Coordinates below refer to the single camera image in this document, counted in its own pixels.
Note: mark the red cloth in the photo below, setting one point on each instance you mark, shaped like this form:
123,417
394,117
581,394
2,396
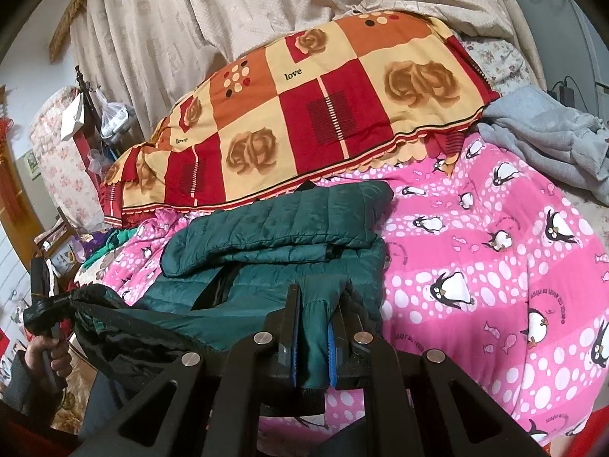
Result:
33,438

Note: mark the beige floral bedsheet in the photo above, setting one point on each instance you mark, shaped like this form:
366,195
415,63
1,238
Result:
590,209

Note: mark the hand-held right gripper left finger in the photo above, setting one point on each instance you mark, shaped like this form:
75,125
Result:
296,342

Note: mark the person's dark pants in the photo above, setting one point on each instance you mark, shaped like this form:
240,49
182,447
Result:
104,400

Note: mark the pink penguin blanket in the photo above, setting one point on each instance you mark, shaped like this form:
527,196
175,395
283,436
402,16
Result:
476,247

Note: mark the black power adapter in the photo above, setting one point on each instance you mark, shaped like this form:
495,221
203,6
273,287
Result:
566,93

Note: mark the beige patterned curtain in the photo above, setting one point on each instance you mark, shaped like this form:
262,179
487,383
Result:
190,33

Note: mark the red knot ornament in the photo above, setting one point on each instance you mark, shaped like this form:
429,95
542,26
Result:
7,190

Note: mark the red yellow rose pillow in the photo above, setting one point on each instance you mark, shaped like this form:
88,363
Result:
333,104

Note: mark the white paper bag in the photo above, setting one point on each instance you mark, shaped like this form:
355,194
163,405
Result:
71,116

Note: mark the floral hanging cloth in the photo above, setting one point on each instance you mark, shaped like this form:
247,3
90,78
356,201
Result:
62,171

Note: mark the dark coat rack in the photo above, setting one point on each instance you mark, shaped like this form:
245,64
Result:
80,81

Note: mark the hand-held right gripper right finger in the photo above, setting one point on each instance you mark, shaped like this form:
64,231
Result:
333,357

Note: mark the floral pillow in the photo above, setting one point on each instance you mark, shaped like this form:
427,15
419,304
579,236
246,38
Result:
499,62

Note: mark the person's left hand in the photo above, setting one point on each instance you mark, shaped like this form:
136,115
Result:
59,359

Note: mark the person's left forearm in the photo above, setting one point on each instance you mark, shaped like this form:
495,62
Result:
24,390

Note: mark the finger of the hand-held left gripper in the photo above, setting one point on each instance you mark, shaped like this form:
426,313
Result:
77,300

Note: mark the green cloth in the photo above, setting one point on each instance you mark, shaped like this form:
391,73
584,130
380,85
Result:
119,238

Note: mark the clear plastic bag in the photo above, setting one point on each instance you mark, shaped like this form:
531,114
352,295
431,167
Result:
116,119

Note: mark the small wall picture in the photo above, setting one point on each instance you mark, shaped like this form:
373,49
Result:
32,164

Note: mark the green puffer jacket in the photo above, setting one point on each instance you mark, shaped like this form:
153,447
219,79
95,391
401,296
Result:
285,228

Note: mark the grey sweatshirt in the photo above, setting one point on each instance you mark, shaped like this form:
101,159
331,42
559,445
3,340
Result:
533,128

